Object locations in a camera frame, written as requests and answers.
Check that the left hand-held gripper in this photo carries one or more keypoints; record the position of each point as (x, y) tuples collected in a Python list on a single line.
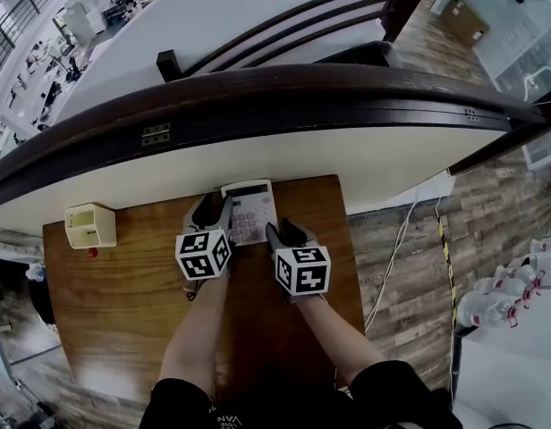
[(203, 253)]

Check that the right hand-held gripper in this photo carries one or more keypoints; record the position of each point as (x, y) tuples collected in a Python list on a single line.
[(302, 271)]

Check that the white calculator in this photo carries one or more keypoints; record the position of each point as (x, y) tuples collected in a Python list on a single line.
[(251, 212)]

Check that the person's right forearm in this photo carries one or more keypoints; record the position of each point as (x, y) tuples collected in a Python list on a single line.
[(336, 342)]

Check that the person's left forearm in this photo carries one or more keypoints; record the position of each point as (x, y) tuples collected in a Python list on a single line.
[(197, 329)]

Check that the brass hinge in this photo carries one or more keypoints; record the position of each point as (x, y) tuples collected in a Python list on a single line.
[(156, 133)]

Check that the wooden table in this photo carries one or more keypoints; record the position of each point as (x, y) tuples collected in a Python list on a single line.
[(123, 302)]

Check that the dark wooden handrail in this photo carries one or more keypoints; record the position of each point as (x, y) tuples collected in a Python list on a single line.
[(266, 92)]

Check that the yellow black striped tape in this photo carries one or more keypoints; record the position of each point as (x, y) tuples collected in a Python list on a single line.
[(447, 271)]

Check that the person's black shirt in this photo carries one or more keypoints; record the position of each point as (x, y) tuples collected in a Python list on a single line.
[(266, 411)]

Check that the black metal railing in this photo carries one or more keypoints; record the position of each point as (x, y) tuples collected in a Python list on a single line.
[(302, 16)]

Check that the white cabinet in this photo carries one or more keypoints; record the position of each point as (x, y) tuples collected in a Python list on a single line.
[(512, 382)]

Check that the cardboard box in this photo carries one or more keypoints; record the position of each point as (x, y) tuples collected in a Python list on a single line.
[(464, 19)]

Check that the white wall box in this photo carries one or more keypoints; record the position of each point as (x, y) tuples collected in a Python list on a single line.
[(90, 226)]

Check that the red wall button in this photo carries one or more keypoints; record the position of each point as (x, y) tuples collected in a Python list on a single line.
[(92, 253)]

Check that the dark wooden post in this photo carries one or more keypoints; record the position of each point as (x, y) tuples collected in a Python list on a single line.
[(166, 65)]

